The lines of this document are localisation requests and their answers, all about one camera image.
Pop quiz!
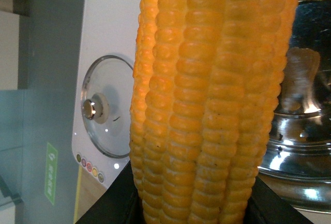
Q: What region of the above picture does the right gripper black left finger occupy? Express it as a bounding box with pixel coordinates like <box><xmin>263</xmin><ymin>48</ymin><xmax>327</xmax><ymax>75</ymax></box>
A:
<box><xmin>77</xmin><ymin>164</ymin><xmax>145</xmax><ymax>224</ymax></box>

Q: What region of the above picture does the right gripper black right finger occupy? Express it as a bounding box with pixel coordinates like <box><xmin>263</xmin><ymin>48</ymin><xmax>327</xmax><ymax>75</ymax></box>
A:
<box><xmin>243</xmin><ymin>176</ymin><xmax>331</xmax><ymax>224</ymax></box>

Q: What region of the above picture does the glass pot lid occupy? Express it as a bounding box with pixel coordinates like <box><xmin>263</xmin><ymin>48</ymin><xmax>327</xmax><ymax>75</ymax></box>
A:
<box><xmin>81</xmin><ymin>55</ymin><xmax>133</xmax><ymax>158</ymax></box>

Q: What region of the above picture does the yellow corn cob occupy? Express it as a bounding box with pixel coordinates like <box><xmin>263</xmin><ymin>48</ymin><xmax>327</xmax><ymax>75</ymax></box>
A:
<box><xmin>129</xmin><ymin>0</ymin><xmax>298</xmax><ymax>223</ymax></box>

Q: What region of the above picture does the beige electric cooking pot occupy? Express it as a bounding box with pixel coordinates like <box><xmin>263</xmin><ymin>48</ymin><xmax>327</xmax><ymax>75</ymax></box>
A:
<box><xmin>259</xmin><ymin>0</ymin><xmax>330</xmax><ymax>213</ymax></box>

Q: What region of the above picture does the round colour stickers strip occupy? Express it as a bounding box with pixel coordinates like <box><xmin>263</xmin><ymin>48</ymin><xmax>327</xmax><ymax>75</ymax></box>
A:
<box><xmin>75</xmin><ymin>153</ymin><xmax>105</xmax><ymax>184</ymax></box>

